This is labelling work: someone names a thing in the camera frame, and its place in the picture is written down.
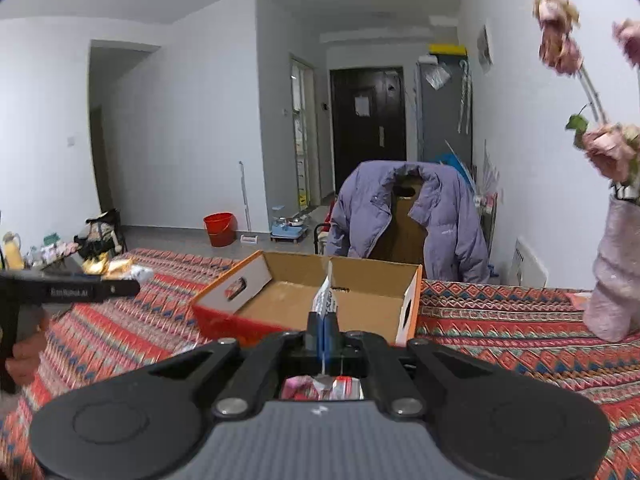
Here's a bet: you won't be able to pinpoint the white blue snack packet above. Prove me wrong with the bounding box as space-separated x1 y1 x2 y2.
310 259 339 376

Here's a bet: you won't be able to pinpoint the plate of yellow snacks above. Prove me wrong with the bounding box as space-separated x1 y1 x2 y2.
81 254 154 283

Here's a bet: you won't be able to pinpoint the person's left hand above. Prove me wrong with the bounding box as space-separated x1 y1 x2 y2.
6 313 49 387

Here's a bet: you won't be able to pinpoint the yellow bottle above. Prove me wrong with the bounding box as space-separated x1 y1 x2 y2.
2 232 25 270

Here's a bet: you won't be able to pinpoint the red cardboard box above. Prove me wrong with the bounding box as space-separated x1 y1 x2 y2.
190 252 423 346

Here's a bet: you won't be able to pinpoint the black bag on floor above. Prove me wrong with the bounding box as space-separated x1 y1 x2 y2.
74 208 128 260

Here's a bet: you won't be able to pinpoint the blue tray with dishes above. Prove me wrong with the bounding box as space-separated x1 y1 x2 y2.
270 206 308 243

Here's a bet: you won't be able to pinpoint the brown wooden chair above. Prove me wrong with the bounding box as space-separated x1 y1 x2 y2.
369 176 427 264

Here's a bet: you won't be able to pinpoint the red plastic bucket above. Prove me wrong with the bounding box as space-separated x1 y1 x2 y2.
203 211 238 248

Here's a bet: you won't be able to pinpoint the purple puffer jacket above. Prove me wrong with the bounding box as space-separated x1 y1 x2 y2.
326 160 490 284

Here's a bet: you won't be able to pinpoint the colourful patterned tablecloth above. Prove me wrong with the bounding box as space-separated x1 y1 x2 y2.
1 248 639 479

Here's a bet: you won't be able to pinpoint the dark entrance door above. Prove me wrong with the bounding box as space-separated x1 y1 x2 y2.
330 67 407 190

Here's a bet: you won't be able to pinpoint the grey cabinet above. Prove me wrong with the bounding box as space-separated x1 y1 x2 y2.
416 54 473 168

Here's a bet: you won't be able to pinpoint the pink textured vase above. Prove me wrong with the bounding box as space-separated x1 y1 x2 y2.
582 197 640 342

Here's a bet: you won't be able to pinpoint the yellow box on cabinet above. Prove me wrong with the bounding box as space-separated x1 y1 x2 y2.
428 44 468 56

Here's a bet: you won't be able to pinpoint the dried pink flowers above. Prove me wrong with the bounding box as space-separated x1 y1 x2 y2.
533 0 639 197

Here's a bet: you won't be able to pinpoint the mop with white handle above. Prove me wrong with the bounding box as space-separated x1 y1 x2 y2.
239 160 259 245

